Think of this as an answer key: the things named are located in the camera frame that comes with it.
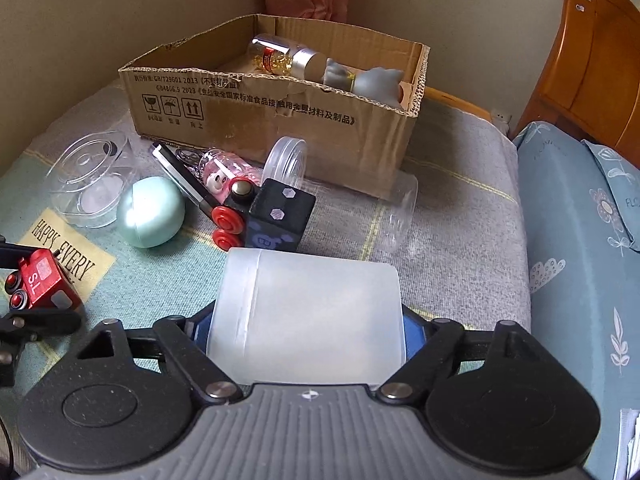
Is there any blue floral bed sheet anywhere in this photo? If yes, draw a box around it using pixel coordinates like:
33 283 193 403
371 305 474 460
514 122 639 479

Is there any grey cat figurine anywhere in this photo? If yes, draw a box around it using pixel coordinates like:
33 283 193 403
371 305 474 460
322 58 404 108

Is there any black glossy oval device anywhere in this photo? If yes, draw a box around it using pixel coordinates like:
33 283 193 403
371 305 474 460
151 142 220 219

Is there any clear plastic jar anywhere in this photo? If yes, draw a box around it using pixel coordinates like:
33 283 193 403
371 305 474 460
262 136 419 260

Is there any blue floral pillow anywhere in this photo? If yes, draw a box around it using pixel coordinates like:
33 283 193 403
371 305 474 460
584 141 639 252

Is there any red toy train car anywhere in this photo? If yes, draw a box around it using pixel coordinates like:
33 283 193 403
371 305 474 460
4 248 82 311

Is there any white translucent plastic bottle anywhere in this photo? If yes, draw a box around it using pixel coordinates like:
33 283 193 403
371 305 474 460
206 248 406 387

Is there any glass bottle silver cap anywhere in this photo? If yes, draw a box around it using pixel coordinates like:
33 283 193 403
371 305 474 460
247 34 328 82

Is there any brown cardboard box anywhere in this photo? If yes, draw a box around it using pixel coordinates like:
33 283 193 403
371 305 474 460
119 14 430 197

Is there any checked green grey blanket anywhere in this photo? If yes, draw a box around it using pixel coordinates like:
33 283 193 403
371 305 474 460
1 84 530 330

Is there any mint green earbud case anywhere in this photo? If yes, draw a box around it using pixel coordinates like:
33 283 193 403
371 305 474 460
116 176 186 248

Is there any black and red toy locomotive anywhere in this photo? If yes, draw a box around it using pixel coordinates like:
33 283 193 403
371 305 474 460
212 177 316 252

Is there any wooden bed headboard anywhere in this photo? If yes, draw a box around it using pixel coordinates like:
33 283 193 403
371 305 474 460
516 0 640 165

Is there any clear plastic lidded container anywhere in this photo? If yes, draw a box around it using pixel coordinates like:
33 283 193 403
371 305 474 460
44 131 139 229

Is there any pink cartoon keychain bottle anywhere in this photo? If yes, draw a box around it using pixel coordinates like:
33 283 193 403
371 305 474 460
176 148 262 203

